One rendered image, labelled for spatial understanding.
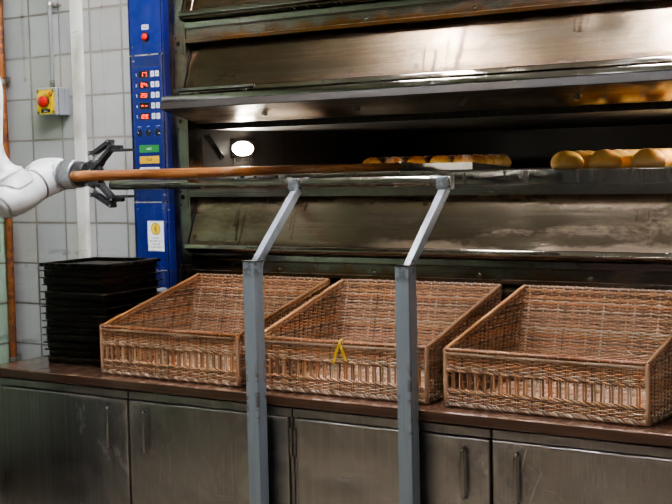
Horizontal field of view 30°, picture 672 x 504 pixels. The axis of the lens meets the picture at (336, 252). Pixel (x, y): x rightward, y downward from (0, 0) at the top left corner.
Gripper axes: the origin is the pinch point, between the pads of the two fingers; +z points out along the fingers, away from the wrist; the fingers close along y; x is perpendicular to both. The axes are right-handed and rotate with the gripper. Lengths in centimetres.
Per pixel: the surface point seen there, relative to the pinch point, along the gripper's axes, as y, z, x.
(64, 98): -27, -79, -51
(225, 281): 37, -7, -51
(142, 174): 0.4, 8.6, 3.3
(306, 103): -20, 34, -43
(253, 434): 72, 47, 4
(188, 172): 0.2, 8.4, -16.9
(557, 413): 60, 132, -8
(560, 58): -29, 112, -55
